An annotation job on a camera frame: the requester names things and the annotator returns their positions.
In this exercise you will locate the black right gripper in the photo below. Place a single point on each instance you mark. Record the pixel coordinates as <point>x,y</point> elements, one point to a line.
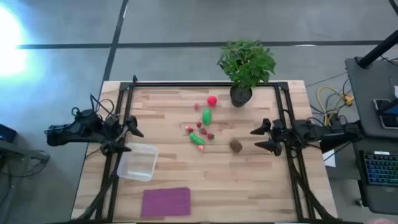
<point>281,133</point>

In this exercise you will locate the grey desk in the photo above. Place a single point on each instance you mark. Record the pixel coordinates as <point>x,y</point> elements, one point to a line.
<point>367,93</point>

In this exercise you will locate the purple folded cloth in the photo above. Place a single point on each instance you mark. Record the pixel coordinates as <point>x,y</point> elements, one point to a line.
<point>166,202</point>

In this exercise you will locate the brown toy kiwi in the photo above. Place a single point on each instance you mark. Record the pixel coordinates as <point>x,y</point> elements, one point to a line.
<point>236,146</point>

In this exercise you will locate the black plant pot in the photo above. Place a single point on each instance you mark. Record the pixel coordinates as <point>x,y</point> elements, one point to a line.
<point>241,97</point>

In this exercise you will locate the small green toy cucumber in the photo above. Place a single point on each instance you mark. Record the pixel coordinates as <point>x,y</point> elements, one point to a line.
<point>196,138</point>

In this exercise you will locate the black pole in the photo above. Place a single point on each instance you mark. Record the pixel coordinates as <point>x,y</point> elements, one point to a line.
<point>377,49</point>

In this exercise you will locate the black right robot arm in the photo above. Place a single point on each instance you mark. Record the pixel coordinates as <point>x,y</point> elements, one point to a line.
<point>326,133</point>

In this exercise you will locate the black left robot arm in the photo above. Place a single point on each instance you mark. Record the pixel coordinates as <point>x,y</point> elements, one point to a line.
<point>74,130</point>

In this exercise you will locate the white paper sheet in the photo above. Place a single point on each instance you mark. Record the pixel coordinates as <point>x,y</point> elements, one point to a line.
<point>330,160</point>

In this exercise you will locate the small red toy strawberry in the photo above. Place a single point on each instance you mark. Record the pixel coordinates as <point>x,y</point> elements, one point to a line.
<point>196,106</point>
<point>204,131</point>
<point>199,124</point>
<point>211,136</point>

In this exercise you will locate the clear plastic tupperware container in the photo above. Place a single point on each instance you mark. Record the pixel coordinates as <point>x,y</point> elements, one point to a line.
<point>138,161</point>

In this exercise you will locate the black aluminium table frame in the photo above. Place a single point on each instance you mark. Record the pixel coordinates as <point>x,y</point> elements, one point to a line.
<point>202,84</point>

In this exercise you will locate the desk caster wheel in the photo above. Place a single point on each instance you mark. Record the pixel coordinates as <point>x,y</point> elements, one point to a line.
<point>359,202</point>

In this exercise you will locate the large green toy avocado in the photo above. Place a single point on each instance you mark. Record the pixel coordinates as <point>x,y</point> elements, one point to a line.
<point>207,117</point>

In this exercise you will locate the red toy tomato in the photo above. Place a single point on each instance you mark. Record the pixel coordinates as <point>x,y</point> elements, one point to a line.
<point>212,101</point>

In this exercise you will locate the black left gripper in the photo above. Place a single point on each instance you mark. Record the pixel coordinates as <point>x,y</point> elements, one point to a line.
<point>113,129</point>

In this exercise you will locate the black backlit keyboard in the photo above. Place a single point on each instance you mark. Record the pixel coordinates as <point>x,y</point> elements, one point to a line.
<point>382,169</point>

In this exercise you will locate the black smartphone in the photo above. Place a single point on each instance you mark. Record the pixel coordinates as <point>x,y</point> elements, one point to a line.
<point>387,115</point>

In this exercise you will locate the green leafy plant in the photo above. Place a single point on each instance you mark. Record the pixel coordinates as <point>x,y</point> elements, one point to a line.
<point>247,62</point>

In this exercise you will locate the pink toy fruit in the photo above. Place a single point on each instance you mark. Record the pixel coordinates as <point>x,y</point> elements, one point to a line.
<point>189,128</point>
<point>201,148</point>

